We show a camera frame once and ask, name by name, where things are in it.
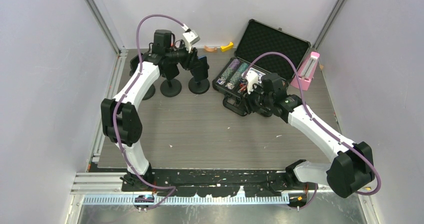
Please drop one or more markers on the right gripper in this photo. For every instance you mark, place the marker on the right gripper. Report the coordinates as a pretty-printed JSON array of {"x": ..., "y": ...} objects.
[{"x": 256, "y": 87}]

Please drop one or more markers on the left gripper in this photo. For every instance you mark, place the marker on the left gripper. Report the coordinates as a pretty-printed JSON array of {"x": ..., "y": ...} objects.
[{"x": 190, "y": 59}]

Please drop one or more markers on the blue smartphone face down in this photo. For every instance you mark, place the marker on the blue smartphone face down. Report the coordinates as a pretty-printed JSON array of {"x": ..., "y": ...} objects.
[{"x": 200, "y": 70}]

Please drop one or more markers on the small-clamp black phone stand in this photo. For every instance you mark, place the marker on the small-clamp black phone stand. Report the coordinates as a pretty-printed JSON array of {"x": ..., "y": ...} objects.
[{"x": 200, "y": 87}]

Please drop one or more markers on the black smartphone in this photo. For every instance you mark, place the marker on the black smartphone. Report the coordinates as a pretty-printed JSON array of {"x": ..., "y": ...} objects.
[{"x": 134, "y": 63}]

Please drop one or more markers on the dark green-edged smartphone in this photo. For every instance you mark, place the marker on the dark green-edged smartphone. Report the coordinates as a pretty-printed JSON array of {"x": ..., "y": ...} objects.
[{"x": 170, "y": 70}]

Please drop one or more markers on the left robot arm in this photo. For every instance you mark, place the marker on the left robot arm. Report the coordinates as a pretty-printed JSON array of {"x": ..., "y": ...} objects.
[{"x": 120, "y": 120}]

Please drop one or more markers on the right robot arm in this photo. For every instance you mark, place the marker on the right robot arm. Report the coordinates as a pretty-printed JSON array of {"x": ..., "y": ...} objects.
[{"x": 350, "y": 165}]

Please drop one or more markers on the brown wooden arch block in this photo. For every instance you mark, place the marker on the brown wooden arch block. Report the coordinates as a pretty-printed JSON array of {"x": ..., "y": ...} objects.
[{"x": 210, "y": 49}]

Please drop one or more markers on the yellow wooden block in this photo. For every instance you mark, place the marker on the yellow wooden block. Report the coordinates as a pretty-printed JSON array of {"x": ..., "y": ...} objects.
[{"x": 227, "y": 47}]

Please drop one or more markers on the green chip stack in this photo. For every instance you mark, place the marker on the green chip stack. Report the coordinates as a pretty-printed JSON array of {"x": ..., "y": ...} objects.
[{"x": 235, "y": 79}]

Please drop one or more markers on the purple chip stack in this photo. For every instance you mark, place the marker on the purple chip stack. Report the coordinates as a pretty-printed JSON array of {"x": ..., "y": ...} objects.
[{"x": 228, "y": 71}]

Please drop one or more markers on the pink metronome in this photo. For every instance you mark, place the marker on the pink metronome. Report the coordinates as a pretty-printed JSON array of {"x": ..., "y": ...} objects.
[{"x": 306, "y": 72}]

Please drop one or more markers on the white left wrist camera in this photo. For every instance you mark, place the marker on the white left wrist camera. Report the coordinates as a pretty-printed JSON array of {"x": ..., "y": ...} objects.
[{"x": 190, "y": 37}]

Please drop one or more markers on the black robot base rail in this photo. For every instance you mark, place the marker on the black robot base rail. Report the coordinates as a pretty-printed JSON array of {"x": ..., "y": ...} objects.
[{"x": 215, "y": 182}]

